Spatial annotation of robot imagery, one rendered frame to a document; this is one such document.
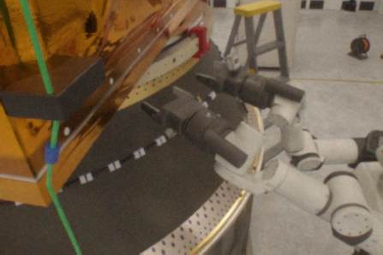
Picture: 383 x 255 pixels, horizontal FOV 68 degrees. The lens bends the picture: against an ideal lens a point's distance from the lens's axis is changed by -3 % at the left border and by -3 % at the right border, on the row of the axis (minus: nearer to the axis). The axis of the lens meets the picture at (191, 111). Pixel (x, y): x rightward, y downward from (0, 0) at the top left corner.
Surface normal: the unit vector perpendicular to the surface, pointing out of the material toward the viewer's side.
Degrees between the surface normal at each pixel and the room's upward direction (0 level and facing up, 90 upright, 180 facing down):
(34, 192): 90
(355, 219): 85
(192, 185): 62
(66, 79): 0
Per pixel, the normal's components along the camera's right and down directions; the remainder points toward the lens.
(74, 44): 0.96, 0.12
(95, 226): 0.44, 0.00
